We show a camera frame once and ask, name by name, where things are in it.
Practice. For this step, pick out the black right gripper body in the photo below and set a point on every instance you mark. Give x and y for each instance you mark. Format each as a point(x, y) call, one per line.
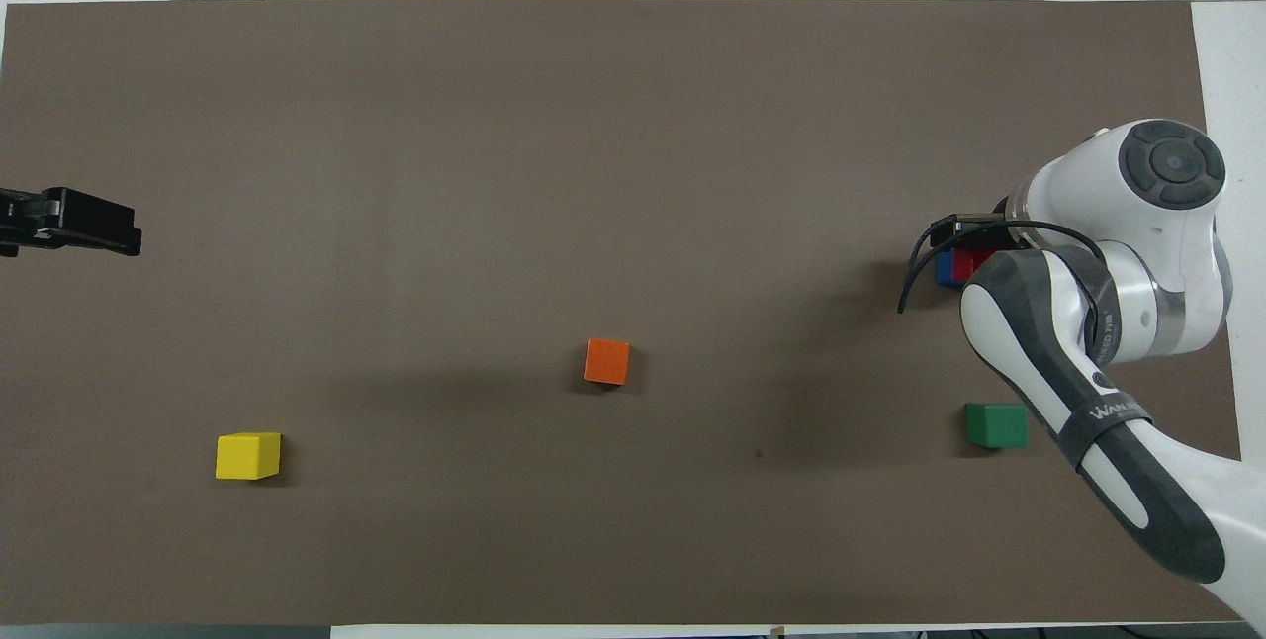
point(999, 228)

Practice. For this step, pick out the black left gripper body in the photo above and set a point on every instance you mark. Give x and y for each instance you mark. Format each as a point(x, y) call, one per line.
point(20, 219)

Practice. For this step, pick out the red cube block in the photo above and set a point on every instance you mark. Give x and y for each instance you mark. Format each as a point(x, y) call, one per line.
point(977, 263)

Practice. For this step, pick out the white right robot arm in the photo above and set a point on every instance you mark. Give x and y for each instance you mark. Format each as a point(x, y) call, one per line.
point(1157, 224)

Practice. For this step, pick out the blue cube block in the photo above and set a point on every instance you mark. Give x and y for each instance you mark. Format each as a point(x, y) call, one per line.
point(945, 268)

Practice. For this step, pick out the green cube block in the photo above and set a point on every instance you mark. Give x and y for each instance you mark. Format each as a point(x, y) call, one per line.
point(997, 426)

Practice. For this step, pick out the yellow cube block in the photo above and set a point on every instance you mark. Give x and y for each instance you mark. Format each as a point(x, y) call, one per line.
point(247, 456)

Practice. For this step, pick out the orange cube block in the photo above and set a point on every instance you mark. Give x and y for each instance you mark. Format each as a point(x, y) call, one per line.
point(606, 362)

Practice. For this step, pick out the brown table mat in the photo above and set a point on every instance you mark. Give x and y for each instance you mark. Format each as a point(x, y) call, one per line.
point(593, 174)

